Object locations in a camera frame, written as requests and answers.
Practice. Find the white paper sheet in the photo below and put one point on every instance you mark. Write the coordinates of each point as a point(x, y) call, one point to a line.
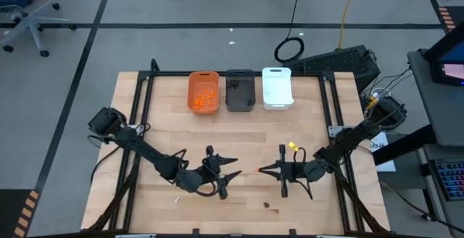
point(387, 166)

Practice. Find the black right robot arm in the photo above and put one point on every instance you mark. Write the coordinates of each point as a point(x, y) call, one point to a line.
point(355, 134)

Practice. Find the white plastic bin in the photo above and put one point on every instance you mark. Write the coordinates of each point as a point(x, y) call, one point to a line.
point(277, 89)

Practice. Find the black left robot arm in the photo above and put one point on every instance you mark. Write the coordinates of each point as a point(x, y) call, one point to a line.
point(145, 151)

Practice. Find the yellow tape tag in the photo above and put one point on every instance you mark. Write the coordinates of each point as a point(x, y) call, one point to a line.
point(293, 146)

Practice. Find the black aluminium table frame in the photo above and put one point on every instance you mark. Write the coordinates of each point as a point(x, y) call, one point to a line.
point(170, 73)

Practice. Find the orange plastic bin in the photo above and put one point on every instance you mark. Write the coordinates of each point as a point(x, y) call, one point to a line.
point(208, 83)

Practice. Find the black computer monitor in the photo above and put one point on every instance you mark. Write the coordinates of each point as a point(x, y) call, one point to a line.
point(449, 67)

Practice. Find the small white plastic bone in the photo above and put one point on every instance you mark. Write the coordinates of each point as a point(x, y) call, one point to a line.
point(177, 199)

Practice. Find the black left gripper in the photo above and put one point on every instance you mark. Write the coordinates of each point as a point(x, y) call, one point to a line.
point(195, 180)

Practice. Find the grey desk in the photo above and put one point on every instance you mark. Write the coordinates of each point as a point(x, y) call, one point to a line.
point(435, 122)

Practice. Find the black hazard striped mat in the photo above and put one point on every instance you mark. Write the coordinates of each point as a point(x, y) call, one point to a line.
point(14, 209)
point(447, 18)

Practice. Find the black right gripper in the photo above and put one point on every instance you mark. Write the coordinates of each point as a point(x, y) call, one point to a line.
point(297, 171)

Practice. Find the dark grey plastic bin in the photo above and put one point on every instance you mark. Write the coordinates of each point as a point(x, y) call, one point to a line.
point(240, 96)

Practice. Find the backlit computer keyboard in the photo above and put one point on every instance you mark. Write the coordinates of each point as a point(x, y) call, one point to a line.
point(451, 180)

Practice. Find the grey keyboard shelf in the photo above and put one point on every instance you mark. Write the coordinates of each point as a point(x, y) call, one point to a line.
point(435, 151)

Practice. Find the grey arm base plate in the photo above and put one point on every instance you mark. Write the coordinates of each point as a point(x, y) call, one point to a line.
point(132, 127)
point(335, 130)

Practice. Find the power strip yellow plugs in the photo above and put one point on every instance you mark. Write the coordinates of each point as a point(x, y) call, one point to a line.
point(371, 102)

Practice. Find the black desk support beam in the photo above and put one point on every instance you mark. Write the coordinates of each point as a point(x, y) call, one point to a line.
point(406, 147)

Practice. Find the black computer tower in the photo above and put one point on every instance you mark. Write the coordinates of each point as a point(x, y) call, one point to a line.
point(333, 64)

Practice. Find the office chair base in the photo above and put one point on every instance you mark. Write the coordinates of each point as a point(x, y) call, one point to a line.
point(32, 25)

